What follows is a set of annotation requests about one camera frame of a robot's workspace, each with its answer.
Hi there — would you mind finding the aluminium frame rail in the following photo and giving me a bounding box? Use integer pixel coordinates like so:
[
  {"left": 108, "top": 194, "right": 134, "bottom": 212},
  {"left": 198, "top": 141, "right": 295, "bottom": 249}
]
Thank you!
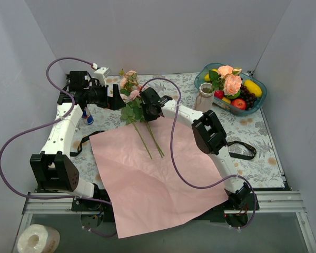
[{"left": 22, "top": 191, "right": 306, "bottom": 215}]

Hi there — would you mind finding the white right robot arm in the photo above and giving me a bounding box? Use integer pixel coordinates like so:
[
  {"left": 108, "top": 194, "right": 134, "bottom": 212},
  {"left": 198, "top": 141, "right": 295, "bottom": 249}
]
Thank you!
[{"left": 140, "top": 87, "right": 257, "bottom": 210}]

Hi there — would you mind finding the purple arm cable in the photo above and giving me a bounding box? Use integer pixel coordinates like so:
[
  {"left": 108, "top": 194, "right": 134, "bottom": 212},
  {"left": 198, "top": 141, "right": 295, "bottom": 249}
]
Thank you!
[
  {"left": 0, "top": 56, "right": 116, "bottom": 238},
  {"left": 142, "top": 77, "right": 259, "bottom": 230}
]

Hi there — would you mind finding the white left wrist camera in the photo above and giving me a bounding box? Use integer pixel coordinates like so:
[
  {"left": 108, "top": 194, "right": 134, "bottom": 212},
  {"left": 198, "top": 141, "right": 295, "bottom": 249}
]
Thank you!
[{"left": 94, "top": 67, "right": 111, "bottom": 86}]

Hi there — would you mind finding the yellow mango left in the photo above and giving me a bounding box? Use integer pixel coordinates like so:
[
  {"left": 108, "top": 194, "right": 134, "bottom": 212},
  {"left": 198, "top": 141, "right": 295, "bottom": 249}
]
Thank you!
[{"left": 204, "top": 69, "right": 218, "bottom": 82}]

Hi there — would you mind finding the black ribbon with gold text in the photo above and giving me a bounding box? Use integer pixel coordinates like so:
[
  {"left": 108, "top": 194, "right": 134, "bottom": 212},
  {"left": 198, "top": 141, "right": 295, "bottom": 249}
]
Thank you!
[{"left": 68, "top": 130, "right": 257, "bottom": 160}]

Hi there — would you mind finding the blue silver energy drink can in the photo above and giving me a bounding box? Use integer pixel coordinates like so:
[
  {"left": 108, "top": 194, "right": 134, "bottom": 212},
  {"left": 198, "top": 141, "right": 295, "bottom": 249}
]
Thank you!
[{"left": 81, "top": 107, "right": 94, "bottom": 125}]

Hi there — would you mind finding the yellow fruit piece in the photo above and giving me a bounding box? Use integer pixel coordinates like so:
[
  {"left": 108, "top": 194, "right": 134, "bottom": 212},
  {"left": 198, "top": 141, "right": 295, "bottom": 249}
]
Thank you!
[{"left": 221, "top": 97, "right": 231, "bottom": 104}]

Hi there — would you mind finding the floral patterned table mat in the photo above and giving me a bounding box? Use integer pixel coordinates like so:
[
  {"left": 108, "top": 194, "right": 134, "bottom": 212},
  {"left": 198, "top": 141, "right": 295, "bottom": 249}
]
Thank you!
[{"left": 71, "top": 73, "right": 287, "bottom": 190}]

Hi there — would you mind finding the white ribbed ceramic vase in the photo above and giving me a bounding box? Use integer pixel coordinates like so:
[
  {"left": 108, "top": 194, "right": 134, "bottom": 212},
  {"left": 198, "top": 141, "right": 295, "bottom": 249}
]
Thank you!
[{"left": 194, "top": 83, "right": 214, "bottom": 112}]

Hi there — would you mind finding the yellow mango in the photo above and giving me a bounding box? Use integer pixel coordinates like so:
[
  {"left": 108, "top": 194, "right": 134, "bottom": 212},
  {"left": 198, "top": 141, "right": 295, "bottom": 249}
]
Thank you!
[
  {"left": 244, "top": 80, "right": 262, "bottom": 98},
  {"left": 204, "top": 69, "right": 218, "bottom": 82}
]

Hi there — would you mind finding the single pink flower stem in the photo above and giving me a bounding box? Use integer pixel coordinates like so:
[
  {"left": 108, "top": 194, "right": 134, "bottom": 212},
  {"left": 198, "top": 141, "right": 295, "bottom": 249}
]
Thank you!
[{"left": 208, "top": 65, "right": 242, "bottom": 96}]

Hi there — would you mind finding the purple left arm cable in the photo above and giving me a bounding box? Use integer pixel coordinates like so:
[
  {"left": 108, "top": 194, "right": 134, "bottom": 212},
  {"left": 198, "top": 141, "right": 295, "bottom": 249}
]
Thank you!
[{"left": 0, "top": 56, "right": 116, "bottom": 238}]

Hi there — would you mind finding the pink artificial flower bouquet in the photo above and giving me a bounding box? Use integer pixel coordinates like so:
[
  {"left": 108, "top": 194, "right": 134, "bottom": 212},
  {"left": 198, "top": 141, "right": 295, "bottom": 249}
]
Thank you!
[{"left": 119, "top": 69, "right": 153, "bottom": 159}]

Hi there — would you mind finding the teal plastic fruit basket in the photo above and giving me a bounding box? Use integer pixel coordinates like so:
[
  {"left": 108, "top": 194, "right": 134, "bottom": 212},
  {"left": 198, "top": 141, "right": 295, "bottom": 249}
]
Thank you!
[{"left": 194, "top": 63, "right": 267, "bottom": 116}]

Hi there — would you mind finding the dark red grape bunch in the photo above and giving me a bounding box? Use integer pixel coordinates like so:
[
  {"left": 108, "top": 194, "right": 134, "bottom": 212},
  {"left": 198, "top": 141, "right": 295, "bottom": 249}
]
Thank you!
[{"left": 239, "top": 80, "right": 256, "bottom": 110}]

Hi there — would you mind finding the yellow mango right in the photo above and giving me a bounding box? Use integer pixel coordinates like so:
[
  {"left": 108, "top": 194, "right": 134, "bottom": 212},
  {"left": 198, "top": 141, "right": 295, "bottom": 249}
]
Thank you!
[{"left": 244, "top": 80, "right": 262, "bottom": 98}]

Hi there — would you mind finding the pink red fruit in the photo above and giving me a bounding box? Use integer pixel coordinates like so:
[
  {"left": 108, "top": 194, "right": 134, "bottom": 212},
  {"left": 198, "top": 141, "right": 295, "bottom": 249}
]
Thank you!
[{"left": 214, "top": 90, "right": 224, "bottom": 100}]

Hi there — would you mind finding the purple wrapping paper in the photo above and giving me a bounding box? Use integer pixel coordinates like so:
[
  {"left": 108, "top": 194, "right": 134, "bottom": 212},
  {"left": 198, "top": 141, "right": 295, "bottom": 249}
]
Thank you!
[{"left": 90, "top": 118, "right": 228, "bottom": 238}]

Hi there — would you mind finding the white toilet paper roll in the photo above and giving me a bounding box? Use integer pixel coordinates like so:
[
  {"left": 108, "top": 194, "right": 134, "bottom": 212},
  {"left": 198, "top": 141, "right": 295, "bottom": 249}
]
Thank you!
[{"left": 17, "top": 224, "right": 60, "bottom": 253}]

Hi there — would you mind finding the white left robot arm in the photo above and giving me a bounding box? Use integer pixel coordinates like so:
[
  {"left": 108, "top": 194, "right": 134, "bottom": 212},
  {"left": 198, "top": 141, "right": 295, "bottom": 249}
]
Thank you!
[{"left": 30, "top": 67, "right": 125, "bottom": 211}]

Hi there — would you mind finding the red apple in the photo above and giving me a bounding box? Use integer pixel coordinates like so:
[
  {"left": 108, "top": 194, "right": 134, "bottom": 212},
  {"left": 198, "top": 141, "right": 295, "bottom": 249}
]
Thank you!
[{"left": 231, "top": 99, "right": 247, "bottom": 110}]

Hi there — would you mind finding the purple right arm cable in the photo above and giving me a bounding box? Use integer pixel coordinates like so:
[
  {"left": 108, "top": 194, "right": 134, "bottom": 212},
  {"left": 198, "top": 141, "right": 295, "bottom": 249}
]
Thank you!
[{"left": 142, "top": 77, "right": 259, "bottom": 230}]

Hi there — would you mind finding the green round fruit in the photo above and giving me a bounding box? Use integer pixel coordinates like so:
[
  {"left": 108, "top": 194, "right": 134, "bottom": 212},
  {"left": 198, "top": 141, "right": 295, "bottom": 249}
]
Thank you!
[{"left": 225, "top": 90, "right": 241, "bottom": 100}]

